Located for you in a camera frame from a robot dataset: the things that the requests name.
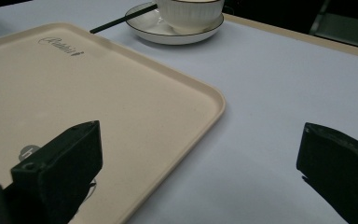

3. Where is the white ribbed cup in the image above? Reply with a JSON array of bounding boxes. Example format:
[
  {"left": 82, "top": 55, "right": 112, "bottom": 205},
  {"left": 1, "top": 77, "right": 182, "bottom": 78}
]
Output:
[{"left": 154, "top": 0, "right": 226, "bottom": 35}]

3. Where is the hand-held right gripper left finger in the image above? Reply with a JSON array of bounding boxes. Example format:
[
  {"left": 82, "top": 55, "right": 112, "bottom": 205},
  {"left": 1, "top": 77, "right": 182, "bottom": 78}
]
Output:
[{"left": 3, "top": 119, "right": 103, "bottom": 224}]

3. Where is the white saucer with dark rim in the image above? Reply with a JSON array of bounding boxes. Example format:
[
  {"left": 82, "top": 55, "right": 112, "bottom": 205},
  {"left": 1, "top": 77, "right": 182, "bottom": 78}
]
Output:
[{"left": 124, "top": 2, "right": 225, "bottom": 46}]

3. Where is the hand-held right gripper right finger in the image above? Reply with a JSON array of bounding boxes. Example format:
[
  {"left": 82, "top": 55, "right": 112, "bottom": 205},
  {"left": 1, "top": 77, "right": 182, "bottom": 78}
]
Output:
[{"left": 296, "top": 122, "right": 358, "bottom": 224}]

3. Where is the black stirring stick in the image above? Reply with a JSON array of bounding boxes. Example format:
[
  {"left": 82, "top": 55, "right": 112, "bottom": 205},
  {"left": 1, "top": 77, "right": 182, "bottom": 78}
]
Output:
[{"left": 89, "top": 3, "right": 158, "bottom": 35}]

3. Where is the grey metal stand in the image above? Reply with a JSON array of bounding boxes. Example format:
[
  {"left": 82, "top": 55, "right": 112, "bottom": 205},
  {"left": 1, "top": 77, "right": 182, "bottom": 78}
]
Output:
[{"left": 309, "top": 0, "right": 358, "bottom": 51}]

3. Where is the beige plastic tray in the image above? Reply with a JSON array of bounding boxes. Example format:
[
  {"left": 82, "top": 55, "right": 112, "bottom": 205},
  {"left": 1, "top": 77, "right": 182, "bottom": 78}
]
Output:
[{"left": 0, "top": 21, "right": 227, "bottom": 224}]

